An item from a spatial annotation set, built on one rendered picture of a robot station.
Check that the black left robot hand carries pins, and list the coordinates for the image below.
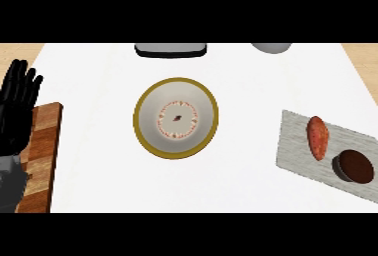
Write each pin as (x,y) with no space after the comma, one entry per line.
(16,110)

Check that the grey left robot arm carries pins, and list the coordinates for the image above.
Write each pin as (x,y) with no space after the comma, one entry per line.
(10,183)

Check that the white bowl with gold rim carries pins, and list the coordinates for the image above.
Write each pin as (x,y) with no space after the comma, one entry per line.
(177,118)

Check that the grey woven placemat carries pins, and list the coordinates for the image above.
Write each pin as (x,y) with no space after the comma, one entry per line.
(296,150)

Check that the chocolate cupcake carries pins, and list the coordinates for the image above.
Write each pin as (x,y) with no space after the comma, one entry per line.
(355,166)

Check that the brown wooden cutting board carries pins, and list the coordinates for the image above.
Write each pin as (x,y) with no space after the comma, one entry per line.
(41,156)

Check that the dark grey appliance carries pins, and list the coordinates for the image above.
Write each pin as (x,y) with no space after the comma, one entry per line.
(171,50)

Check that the pale grey round object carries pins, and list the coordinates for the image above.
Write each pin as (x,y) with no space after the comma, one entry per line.
(273,47)

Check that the orange sweet potato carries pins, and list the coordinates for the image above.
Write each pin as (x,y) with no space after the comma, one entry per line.
(318,137)

